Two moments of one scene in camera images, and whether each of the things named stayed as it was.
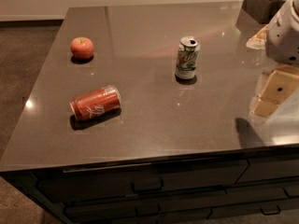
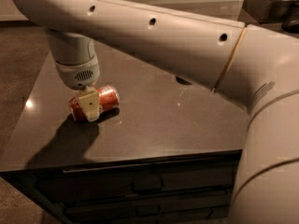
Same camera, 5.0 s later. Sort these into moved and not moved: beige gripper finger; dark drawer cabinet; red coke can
Moved: beige gripper finger
Not moved: red coke can; dark drawer cabinet
